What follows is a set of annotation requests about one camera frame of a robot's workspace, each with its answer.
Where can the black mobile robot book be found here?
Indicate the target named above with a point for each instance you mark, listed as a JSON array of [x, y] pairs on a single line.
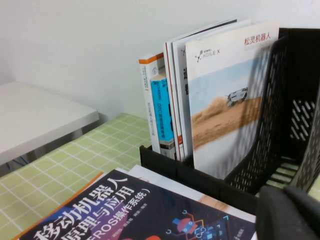
[[125, 215]]

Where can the white magazine black characters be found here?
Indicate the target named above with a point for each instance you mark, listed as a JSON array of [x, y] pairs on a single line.
[[181, 105]]

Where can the black plastic book holder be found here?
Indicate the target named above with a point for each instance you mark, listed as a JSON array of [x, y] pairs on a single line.
[[175, 170]]

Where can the white orange ROS2 book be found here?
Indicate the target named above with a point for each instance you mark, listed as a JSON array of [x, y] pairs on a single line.
[[95, 178]]

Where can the white side table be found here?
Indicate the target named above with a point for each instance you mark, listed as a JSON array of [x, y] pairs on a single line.
[[37, 117]]

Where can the white book orange band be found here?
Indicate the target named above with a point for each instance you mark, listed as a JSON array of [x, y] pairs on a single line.
[[147, 100]]

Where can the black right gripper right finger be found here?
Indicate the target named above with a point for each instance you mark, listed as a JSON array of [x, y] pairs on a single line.
[[312, 220]]

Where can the AgileX desert cover magazine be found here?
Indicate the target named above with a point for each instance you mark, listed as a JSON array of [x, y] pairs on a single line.
[[220, 87]]

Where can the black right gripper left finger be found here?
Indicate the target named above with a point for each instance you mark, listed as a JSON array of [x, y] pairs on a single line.
[[277, 215]]

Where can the white magazine wood strip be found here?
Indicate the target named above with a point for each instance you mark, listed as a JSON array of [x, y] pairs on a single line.
[[175, 185]]

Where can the blue spine book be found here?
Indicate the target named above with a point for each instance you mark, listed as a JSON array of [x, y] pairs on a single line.
[[160, 112]]

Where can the green checkered tablecloth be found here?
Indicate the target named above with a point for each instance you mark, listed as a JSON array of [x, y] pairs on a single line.
[[75, 155]]

